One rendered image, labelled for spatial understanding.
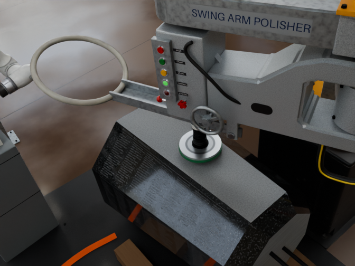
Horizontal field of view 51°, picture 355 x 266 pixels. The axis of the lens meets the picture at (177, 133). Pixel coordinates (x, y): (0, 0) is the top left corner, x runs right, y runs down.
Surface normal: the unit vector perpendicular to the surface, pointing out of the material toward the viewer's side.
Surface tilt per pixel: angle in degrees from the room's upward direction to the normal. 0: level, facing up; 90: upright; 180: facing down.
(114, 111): 0
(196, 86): 90
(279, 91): 90
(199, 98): 90
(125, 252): 0
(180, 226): 45
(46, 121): 0
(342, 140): 90
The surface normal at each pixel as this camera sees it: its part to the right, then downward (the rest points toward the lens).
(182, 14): -0.46, 0.64
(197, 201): -0.58, -0.15
